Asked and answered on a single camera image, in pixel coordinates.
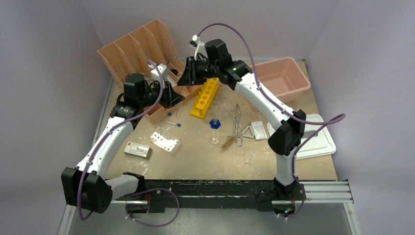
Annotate wooden bristle brush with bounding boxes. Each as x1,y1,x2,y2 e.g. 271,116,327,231
221,136,235,149

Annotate white packet pouch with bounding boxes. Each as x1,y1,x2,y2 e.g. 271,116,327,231
251,121,268,141

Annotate metal crucible tongs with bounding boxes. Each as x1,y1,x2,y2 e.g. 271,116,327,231
227,104,243,147

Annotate yellow test tube rack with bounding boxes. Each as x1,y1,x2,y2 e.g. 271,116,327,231
190,78,219,120

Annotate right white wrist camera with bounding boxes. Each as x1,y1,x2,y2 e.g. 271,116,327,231
190,34,207,58

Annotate blue capped test tube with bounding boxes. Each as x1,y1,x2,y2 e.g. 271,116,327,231
164,120,182,127

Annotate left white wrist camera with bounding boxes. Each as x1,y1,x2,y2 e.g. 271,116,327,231
149,64,170,81

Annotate pink plastic bin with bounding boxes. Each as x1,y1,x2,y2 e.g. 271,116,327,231
255,57,311,103

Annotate peach plastic file organizer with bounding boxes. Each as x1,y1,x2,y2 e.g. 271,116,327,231
98,20,201,124

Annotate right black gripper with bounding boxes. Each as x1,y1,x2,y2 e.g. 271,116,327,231
179,56,221,86

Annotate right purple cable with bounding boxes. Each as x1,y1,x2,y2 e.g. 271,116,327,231
196,23,346,182

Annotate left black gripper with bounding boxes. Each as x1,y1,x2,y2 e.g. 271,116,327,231
139,78,184,109

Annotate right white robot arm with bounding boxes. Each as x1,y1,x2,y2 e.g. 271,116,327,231
177,38,306,199

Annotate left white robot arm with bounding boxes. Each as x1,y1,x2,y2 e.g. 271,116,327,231
61,73,185,213

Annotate white plastic bin lid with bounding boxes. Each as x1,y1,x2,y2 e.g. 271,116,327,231
267,114,337,160

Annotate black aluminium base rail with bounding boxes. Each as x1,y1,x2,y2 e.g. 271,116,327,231
66,179,354,215

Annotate metal clay triangle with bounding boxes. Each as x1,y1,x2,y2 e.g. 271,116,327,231
237,125,255,139

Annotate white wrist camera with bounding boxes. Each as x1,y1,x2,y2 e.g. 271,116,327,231
190,34,207,58
149,64,170,81

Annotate white slide box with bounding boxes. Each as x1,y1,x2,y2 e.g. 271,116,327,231
123,141,152,159

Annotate clear well plate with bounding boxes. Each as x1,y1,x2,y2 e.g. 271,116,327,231
150,127,181,155

